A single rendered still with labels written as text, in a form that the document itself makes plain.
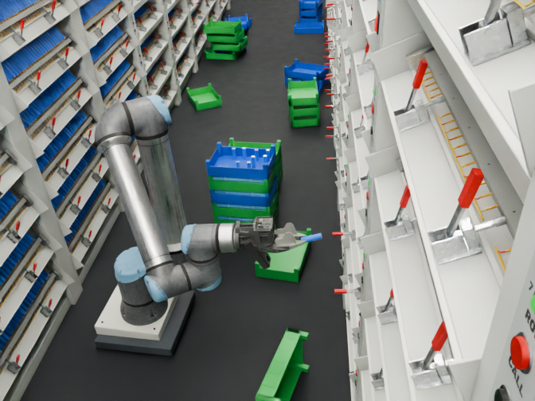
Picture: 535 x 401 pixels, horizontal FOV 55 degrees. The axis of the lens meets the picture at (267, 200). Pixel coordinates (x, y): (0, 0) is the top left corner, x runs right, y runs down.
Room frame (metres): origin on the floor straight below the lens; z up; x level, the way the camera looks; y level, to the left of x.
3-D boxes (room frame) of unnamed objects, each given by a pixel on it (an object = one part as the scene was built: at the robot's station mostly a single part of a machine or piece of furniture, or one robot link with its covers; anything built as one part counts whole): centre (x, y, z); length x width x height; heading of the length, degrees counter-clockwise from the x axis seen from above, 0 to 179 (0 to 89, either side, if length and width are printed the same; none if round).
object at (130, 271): (1.49, 0.52, 0.29); 0.17 x 0.15 x 0.18; 115
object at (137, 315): (1.50, 0.53, 0.15); 0.19 x 0.19 x 0.10
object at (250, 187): (2.19, 0.11, 0.28); 0.30 x 0.20 x 0.08; 75
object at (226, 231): (1.24, 0.12, 0.64); 0.10 x 0.05 x 0.09; 173
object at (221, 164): (2.19, 0.11, 0.36); 0.30 x 0.20 x 0.08; 75
